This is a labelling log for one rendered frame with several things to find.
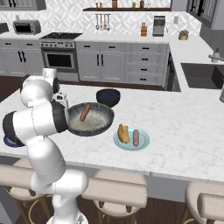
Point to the silver tap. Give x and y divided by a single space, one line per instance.
218 57

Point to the potted plant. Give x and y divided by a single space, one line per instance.
183 35

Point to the grey base cupboard run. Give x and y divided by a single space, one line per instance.
17 58
122 62

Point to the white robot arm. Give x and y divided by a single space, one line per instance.
43 151

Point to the metal utensil rail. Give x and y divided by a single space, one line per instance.
102 14

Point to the beige bar stool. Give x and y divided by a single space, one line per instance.
116 192
14 175
210 204

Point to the dark grey appliance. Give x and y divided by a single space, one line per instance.
3 28

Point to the silver toaster oven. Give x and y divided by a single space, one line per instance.
26 27

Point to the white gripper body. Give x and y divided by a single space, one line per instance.
65 105

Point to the hanging wooden spatula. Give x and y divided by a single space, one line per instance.
105 25

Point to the small yellow bottle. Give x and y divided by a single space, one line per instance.
134 5

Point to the golden hot dog bun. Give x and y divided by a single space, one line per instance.
123 134

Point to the grey wall cupboard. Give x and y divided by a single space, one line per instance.
23 4

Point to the light blue plate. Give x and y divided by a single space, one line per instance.
143 140

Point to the brown jar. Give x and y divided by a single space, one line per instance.
114 4

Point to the large grey bowl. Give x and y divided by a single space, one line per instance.
96 124

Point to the dark glass wall cupboard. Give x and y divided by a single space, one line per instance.
207 11

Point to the steel range with oven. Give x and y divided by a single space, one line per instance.
59 58

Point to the wooden knife block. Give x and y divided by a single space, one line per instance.
143 30

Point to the grey coffee machine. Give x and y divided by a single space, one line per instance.
159 26

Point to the dark dishwasher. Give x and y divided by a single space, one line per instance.
172 75

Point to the hanging metal ladle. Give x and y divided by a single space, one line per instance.
108 26

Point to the dark blue bowl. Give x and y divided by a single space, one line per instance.
108 96

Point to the brown sausage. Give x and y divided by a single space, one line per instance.
85 112
136 138

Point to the dark wooden wall shelf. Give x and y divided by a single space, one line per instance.
125 9

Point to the dark sink basin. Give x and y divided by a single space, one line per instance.
202 75

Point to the dark blue plate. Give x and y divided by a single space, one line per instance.
8 142

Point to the hanging metal spoon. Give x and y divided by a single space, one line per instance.
97 26

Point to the dark brown bottle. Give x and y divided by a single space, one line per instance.
142 4

